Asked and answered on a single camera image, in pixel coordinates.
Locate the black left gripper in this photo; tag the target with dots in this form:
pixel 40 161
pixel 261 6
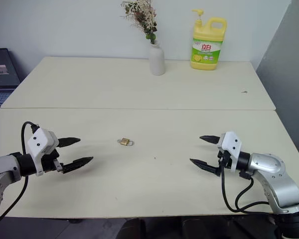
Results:
pixel 50 161

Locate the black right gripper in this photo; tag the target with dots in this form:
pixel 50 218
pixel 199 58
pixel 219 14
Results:
pixel 223 160

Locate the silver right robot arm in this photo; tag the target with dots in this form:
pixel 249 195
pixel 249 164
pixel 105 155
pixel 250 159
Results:
pixel 274 171

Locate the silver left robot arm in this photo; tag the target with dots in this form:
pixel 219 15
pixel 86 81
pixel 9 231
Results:
pixel 5 165

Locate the small brass padlock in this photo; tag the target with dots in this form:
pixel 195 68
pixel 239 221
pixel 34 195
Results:
pixel 125 142

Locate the dark rounded shape under table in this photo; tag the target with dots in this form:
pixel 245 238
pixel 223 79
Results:
pixel 189 227

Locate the white ceramic vase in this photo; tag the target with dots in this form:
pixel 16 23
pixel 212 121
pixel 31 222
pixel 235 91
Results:
pixel 156 59

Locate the yellow detergent pump bottle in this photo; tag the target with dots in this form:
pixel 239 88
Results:
pixel 207 44

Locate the dried flower bouquet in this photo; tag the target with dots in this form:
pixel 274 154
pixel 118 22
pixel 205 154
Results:
pixel 142 17

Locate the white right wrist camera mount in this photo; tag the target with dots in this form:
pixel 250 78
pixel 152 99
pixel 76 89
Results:
pixel 231 147

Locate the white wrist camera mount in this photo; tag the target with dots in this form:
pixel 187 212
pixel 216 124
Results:
pixel 40 144
pixel 231 147

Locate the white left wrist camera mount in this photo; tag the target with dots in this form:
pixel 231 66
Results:
pixel 40 144

